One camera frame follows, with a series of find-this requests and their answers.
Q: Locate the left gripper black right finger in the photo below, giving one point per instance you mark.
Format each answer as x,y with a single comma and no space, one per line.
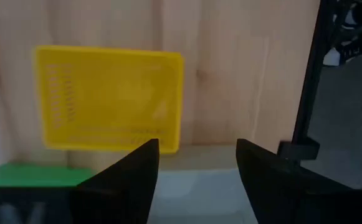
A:
271,186

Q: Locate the grey plastic storage basket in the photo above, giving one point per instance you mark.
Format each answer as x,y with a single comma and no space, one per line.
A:
196,196

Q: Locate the green plastic slotted basket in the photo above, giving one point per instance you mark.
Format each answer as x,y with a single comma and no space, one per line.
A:
28,175

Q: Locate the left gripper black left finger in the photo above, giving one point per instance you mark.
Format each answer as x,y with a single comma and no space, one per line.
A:
127,186

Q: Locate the yellow plastic slotted basket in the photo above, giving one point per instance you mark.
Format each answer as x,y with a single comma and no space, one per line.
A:
109,96

